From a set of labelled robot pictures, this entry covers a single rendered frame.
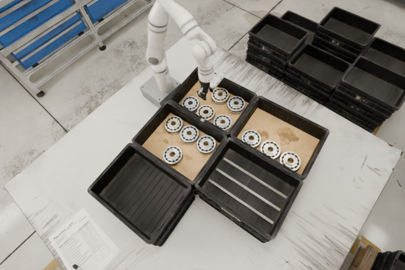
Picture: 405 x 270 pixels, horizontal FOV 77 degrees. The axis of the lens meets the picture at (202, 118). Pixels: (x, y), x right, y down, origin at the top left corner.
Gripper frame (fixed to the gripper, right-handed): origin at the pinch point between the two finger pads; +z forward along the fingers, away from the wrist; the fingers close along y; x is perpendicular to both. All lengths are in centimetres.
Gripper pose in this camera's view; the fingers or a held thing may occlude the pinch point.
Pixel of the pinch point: (208, 93)
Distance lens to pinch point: 131.5
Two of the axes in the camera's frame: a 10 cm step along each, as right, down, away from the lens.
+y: -6.0, 7.2, -3.7
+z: 0.7, 5.0, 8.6
